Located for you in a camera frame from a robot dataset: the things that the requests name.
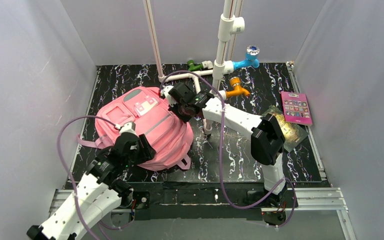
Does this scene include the pink student backpack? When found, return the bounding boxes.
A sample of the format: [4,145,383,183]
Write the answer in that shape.
[77,86,194,171]

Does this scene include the green cover book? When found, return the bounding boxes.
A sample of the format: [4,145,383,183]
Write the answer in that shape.
[262,105,309,152]

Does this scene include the pink small book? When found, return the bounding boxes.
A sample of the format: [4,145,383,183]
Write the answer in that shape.
[280,91,313,127]

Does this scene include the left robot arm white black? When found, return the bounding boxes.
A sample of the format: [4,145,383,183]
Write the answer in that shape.
[26,132,156,240]

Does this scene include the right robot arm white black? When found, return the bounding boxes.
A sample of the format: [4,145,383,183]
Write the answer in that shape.
[160,83,287,206]

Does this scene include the green pipe valve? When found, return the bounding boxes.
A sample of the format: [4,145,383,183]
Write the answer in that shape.
[186,59,204,72]

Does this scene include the orange tap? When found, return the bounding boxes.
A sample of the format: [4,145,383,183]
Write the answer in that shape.
[225,77,251,99]

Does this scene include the blue tap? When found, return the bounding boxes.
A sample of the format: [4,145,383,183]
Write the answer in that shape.
[233,45,260,71]

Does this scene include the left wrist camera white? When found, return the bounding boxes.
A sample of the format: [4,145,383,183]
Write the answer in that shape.
[114,121,137,136]

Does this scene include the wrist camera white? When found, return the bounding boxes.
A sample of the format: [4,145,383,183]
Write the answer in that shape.
[114,121,137,136]
[159,85,177,107]

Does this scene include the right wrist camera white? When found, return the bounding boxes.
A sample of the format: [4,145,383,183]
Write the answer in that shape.
[159,85,177,107]

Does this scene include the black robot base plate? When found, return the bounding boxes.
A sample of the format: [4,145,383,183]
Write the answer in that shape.
[130,181,298,222]

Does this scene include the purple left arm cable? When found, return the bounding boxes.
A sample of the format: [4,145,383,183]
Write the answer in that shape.
[56,115,118,240]

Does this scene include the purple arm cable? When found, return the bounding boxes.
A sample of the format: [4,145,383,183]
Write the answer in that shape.
[56,115,118,240]
[158,70,297,229]

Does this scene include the white PVC pipe frame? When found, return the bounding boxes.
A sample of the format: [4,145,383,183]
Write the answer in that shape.
[142,0,247,135]

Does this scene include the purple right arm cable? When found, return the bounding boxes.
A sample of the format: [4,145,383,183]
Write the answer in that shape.
[158,70,297,229]

